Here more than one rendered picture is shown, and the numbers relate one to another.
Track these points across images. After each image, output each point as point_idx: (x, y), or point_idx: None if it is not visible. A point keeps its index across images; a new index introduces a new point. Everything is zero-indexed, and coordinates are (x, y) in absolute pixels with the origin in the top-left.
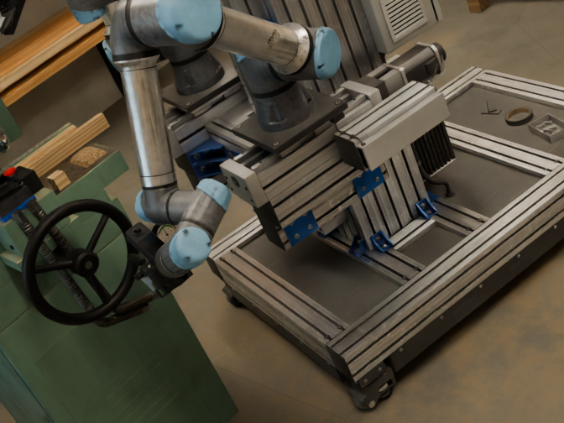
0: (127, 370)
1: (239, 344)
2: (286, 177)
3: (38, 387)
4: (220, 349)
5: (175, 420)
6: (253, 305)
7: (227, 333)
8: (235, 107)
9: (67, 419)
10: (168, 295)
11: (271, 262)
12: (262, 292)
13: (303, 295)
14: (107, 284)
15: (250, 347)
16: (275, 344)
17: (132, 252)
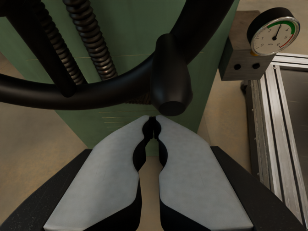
0: (130, 112)
1: (224, 113)
2: None
3: (32, 81)
4: (213, 106)
5: (149, 144)
6: (251, 109)
7: (224, 101)
8: None
9: (63, 111)
10: (206, 88)
11: (291, 99)
12: (269, 120)
13: (297, 157)
14: (151, 39)
15: (227, 122)
16: (240, 134)
17: (182, 35)
